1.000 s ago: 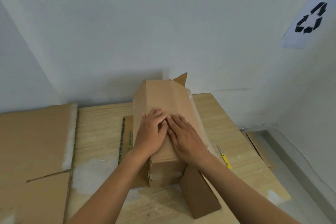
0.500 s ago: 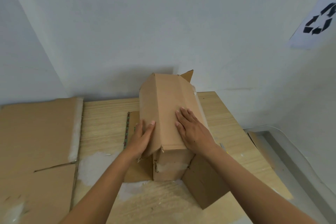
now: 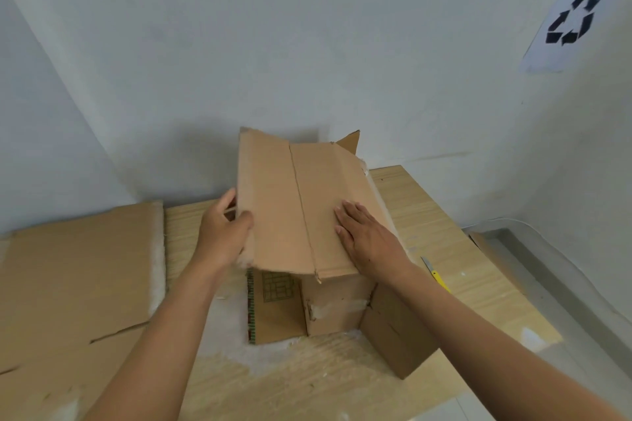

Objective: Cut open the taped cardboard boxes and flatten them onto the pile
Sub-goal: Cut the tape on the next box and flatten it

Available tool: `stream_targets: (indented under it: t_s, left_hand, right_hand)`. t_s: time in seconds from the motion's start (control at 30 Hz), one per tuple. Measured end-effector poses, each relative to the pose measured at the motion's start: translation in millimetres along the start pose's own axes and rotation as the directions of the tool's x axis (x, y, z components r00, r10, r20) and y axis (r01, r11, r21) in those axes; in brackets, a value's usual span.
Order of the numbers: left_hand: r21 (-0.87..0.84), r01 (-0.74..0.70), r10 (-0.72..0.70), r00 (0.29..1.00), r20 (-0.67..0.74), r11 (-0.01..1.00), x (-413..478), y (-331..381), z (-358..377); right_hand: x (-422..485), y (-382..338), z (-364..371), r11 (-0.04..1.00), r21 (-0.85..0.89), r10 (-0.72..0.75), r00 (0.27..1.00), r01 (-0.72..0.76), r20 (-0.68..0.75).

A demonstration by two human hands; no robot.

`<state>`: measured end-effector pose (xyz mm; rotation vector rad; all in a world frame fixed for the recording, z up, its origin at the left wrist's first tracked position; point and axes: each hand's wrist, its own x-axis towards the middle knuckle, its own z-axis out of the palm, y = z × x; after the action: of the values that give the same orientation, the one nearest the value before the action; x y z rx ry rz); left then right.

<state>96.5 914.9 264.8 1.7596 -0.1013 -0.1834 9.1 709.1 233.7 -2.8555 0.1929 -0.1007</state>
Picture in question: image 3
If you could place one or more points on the person's right hand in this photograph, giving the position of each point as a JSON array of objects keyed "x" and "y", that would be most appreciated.
[{"x": 375, "y": 248}]

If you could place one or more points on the person's left hand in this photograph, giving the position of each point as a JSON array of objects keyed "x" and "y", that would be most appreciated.
[{"x": 222, "y": 238}]

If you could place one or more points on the yellow utility knife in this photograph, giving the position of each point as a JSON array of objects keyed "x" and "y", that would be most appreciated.
[{"x": 437, "y": 276}]

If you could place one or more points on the person's right forearm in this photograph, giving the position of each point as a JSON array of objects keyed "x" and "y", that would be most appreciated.
[{"x": 508, "y": 351}]

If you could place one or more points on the person's left forearm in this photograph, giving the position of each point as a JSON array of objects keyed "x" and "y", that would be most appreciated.
[{"x": 158, "y": 346}]

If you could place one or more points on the light wooden table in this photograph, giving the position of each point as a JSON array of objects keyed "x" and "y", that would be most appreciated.
[{"x": 429, "y": 218}]

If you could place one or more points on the white paper recycling sign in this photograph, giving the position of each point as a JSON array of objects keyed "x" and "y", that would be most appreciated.
[{"x": 538, "y": 58}]

